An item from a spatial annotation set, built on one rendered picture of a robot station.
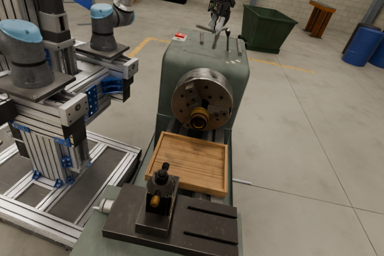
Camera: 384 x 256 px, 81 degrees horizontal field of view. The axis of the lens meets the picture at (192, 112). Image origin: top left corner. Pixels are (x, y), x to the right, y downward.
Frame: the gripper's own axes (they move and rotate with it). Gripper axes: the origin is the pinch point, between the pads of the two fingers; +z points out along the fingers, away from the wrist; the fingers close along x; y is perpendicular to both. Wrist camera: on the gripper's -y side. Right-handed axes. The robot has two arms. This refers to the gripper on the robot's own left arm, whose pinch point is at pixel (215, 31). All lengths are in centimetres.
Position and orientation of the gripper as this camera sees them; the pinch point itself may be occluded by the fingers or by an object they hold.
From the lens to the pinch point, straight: 116.7
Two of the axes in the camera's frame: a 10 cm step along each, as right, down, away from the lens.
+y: -5.2, 3.9, -7.6
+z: -2.3, 7.9, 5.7
